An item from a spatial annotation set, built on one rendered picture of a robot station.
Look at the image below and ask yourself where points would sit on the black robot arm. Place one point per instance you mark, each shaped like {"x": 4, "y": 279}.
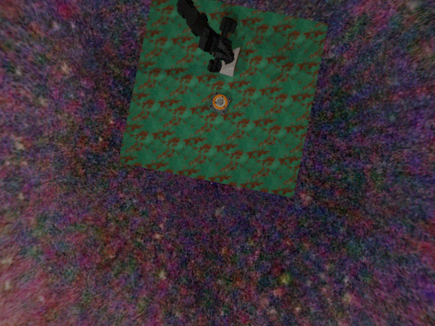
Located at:
{"x": 197, "y": 23}

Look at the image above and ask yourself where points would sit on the orange round plate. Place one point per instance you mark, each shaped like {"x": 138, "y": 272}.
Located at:
{"x": 216, "y": 105}

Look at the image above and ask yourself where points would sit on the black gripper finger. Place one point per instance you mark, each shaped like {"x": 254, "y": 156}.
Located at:
{"x": 222, "y": 56}
{"x": 225, "y": 45}

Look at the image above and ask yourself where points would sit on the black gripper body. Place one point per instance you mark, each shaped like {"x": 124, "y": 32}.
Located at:
{"x": 227, "y": 25}

